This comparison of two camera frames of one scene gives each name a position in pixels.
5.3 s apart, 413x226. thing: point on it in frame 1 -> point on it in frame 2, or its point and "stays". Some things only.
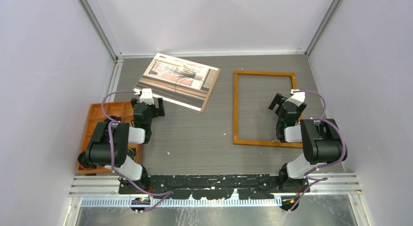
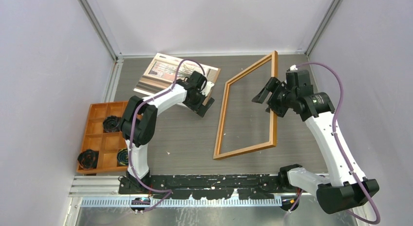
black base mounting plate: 210,187 stays
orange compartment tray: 122,110 stays
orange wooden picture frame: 236,141 -> 217,155
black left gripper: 157,112 -> 201,110
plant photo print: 178,81 stays
